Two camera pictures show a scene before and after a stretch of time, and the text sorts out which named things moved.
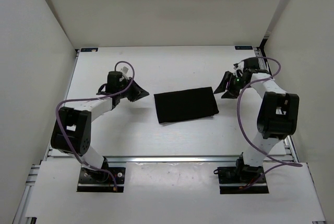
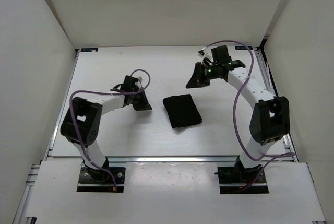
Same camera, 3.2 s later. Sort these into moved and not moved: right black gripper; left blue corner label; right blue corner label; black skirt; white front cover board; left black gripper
Moved: left black gripper; right black gripper; black skirt
Not moved: right blue corner label; white front cover board; left blue corner label
